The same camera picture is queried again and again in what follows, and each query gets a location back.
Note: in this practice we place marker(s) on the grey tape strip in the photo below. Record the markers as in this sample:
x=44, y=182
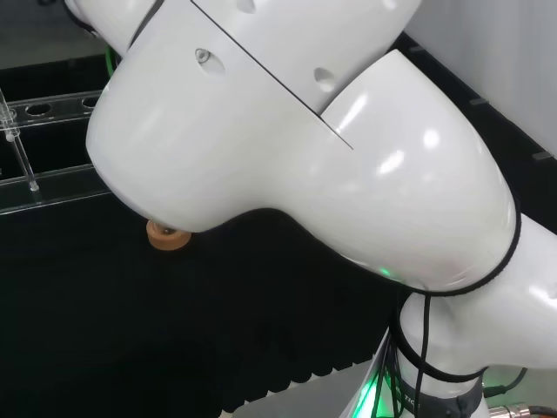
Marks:
x=478, y=102
x=541, y=157

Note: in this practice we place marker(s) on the grey metal base plate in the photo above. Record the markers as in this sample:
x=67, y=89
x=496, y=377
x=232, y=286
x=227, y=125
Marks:
x=304, y=392

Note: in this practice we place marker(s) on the clear acrylic funnel stand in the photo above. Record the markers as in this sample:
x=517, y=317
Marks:
x=52, y=187

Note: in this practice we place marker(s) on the black bench cloth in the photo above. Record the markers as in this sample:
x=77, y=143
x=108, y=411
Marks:
x=174, y=326

